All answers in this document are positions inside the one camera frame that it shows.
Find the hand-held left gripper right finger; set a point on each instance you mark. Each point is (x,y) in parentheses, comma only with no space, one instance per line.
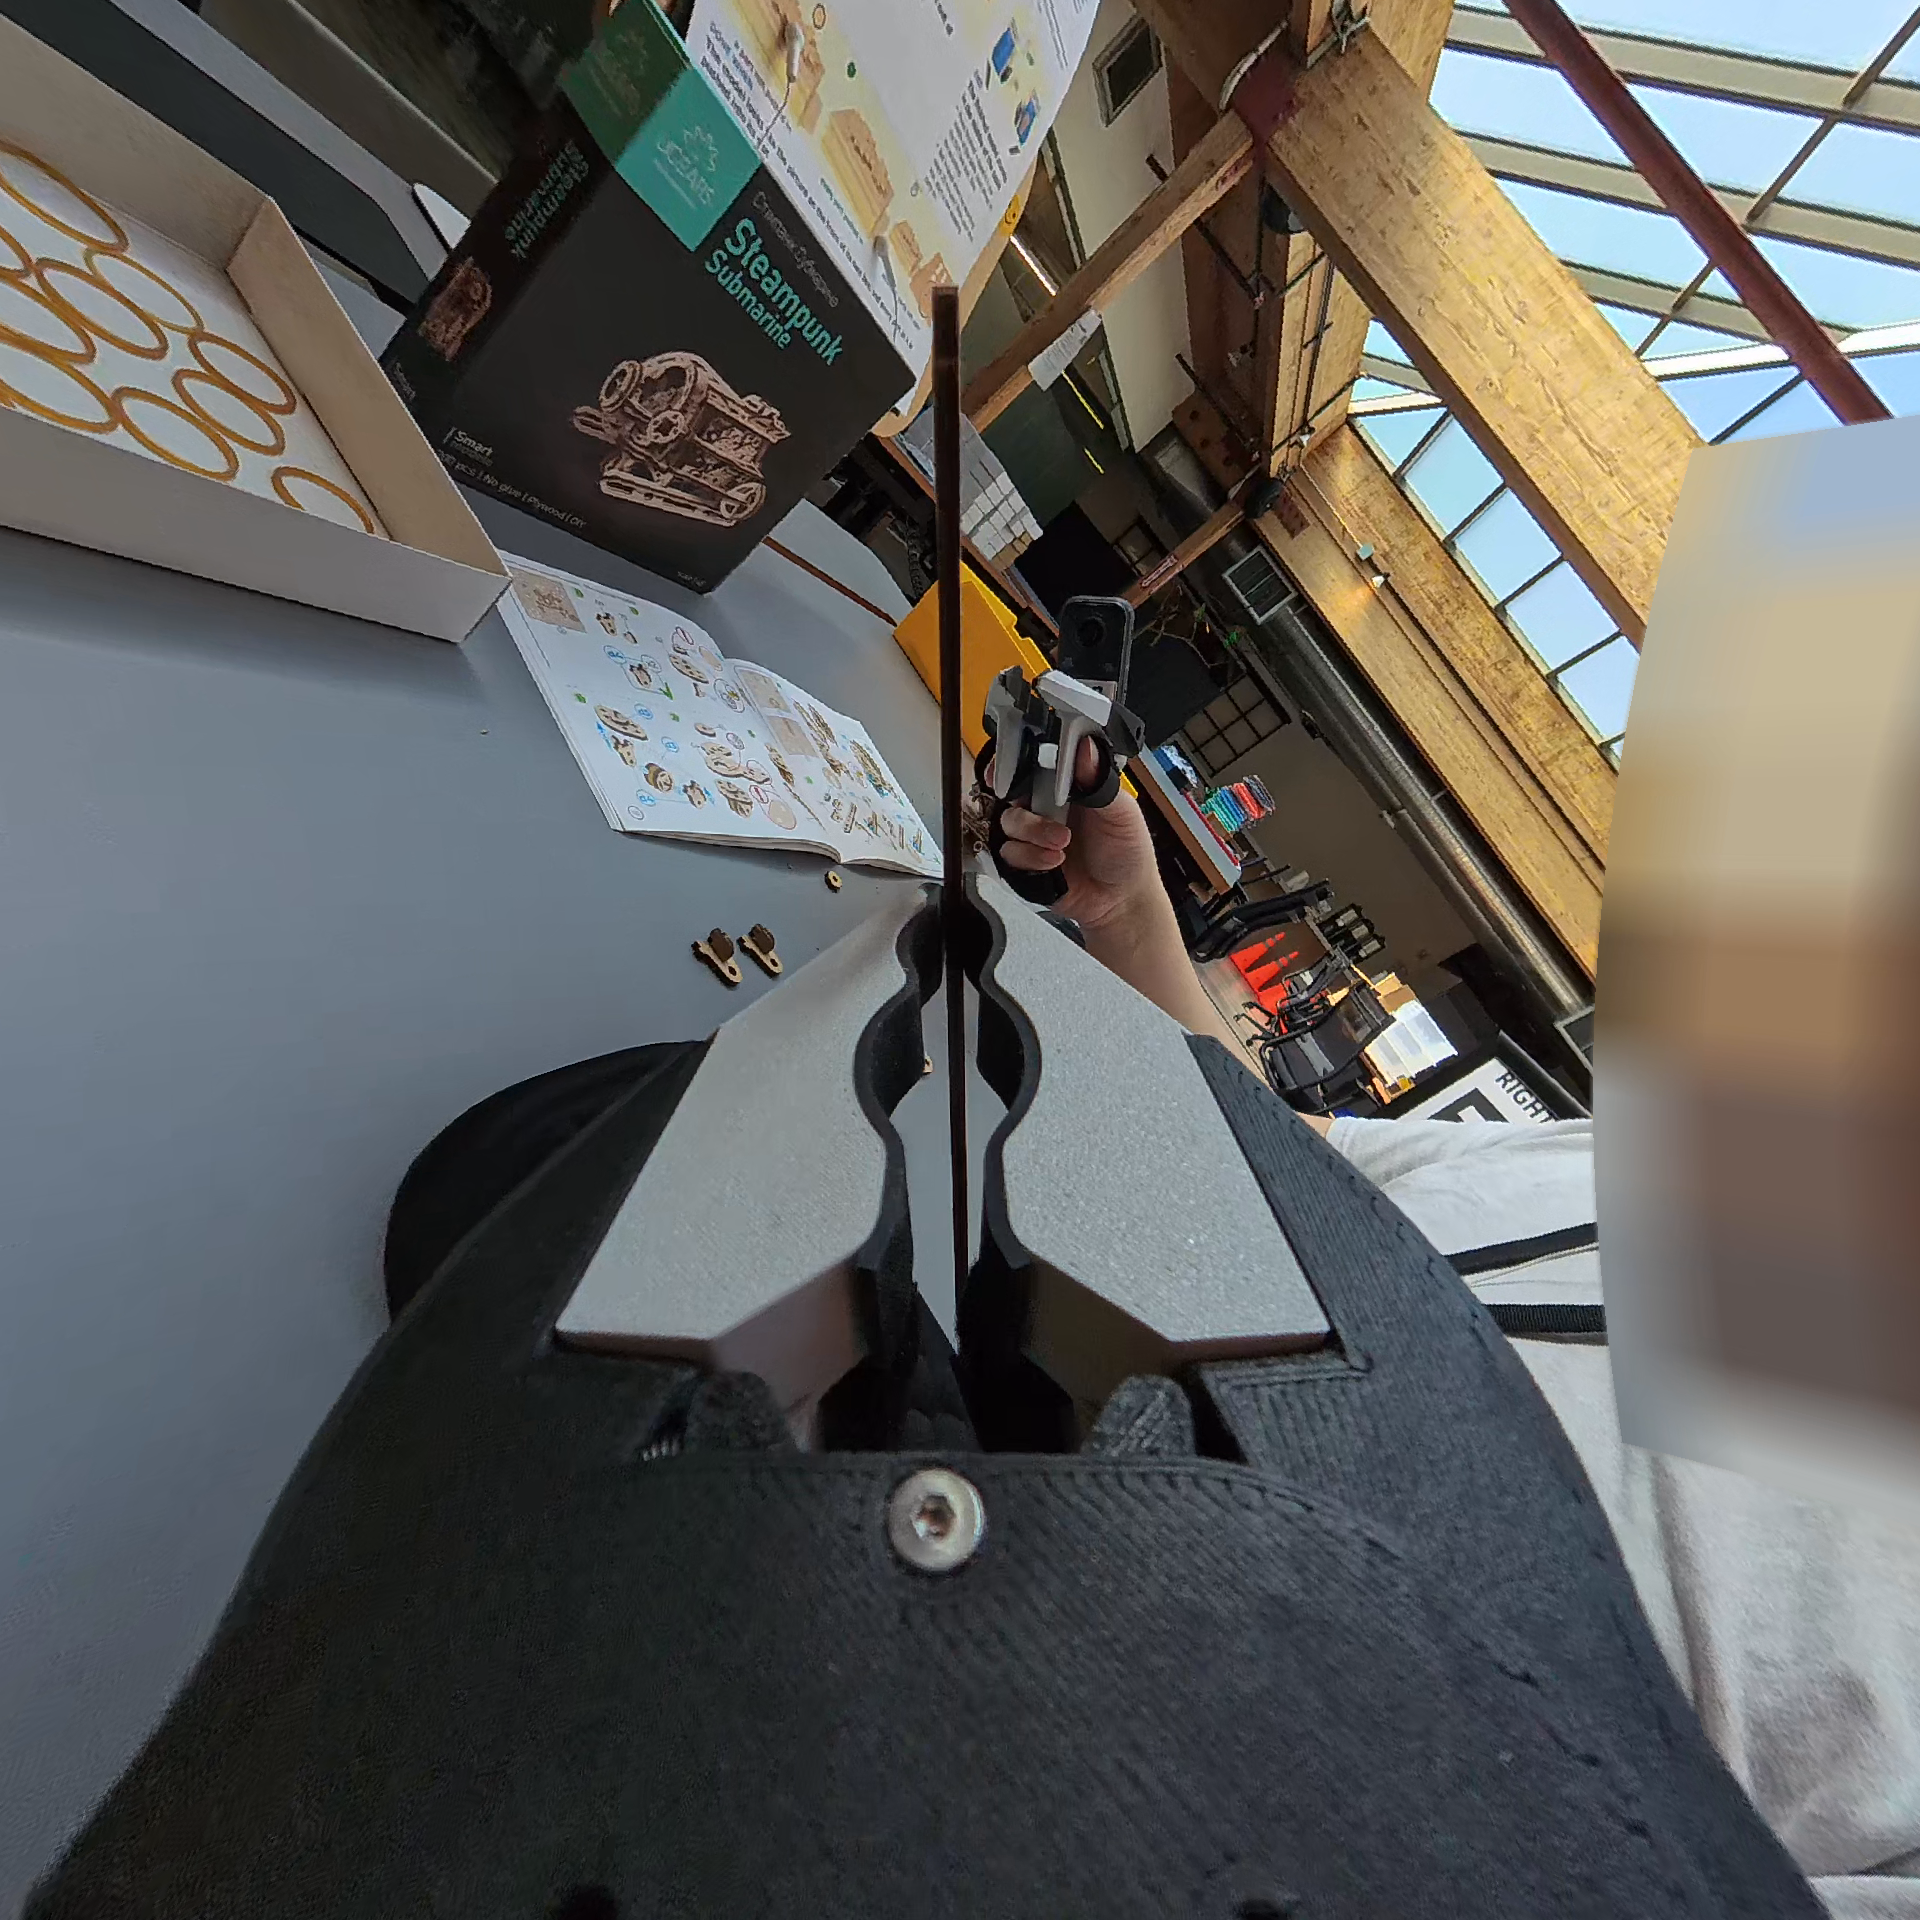
(1170,1198)

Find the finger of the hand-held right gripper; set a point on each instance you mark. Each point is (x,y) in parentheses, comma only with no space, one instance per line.
(1073,734)
(1013,734)

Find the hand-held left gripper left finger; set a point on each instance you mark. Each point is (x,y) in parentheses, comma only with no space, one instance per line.
(737,1198)

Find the plywood parts sheet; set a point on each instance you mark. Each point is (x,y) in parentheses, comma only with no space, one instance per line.
(953,598)

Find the wooden lug piece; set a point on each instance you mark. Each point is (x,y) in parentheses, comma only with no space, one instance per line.
(718,953)
(763,949)

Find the person's right forearm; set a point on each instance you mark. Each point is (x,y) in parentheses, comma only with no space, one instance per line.
(1187,990)

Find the grey desk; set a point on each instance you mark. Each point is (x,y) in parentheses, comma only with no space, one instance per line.
(228,900)

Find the person's right hand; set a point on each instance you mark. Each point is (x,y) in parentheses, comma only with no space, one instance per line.
(1103,869)

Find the yellow plastic bin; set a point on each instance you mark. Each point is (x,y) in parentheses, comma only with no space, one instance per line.
(1003,636)

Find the stack of small white boxes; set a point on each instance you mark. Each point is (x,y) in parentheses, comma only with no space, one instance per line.
(997,493)

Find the multicoloured stacked trays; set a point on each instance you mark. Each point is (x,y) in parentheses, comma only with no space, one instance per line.
(1240,805)

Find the person's white shirt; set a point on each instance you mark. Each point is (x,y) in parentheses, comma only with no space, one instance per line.
(1500,1187)

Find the open instruction booklet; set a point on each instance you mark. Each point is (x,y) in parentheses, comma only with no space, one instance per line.
(674,781)

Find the framed marker code sign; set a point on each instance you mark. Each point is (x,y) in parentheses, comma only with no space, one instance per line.
(1500,1096)

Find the black model kit box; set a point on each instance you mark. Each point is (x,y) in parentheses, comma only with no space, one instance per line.
(631,301)

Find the paper instruction poster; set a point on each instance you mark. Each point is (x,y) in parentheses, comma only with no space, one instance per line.
(899,88)

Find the white cardboard tray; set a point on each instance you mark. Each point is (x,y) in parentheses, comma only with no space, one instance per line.
(228,540)

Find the group of tan rubber bands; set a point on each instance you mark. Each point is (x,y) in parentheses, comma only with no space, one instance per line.
(232,391)

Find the wall air vent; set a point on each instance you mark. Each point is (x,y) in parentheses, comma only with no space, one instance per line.
(1259,585)
(1576,1035)

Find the metal ventilation duct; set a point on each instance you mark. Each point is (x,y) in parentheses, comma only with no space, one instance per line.
(1424,810)

